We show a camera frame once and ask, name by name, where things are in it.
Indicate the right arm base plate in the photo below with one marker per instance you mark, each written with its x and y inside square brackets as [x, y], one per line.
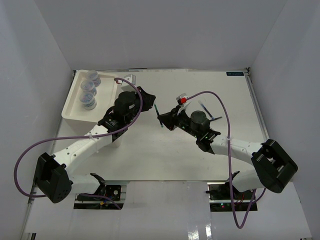
[220, 200]

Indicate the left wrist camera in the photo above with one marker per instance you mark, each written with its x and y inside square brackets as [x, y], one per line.
[126, 85]

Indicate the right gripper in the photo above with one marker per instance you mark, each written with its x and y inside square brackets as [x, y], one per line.
[170, 119]

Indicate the clear jar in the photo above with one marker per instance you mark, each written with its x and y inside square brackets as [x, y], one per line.
[88, 100]
[88, 86]
[93, 75]

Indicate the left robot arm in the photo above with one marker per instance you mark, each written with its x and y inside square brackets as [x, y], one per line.
[54, 174]

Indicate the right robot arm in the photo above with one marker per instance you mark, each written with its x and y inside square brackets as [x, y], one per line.
[272, 168]

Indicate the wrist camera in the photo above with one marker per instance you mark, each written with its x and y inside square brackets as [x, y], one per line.
[182, 102]
[126, 85]

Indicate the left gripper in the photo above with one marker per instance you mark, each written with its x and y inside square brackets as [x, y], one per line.
[147, 99]

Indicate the white three-drawer storage box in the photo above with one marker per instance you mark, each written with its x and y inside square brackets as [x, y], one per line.
[80, 119]

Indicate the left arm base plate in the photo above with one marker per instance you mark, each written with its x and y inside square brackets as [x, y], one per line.
[111, 197]

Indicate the dark green pen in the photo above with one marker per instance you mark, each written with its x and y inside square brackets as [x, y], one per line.
[158, 114]

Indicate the blue table label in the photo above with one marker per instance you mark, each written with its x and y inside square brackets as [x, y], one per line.
[234, 73]

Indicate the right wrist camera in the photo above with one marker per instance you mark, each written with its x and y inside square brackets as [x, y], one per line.
[182, 102]

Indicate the blue pen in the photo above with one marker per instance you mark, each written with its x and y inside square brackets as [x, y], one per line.
[206, 110]

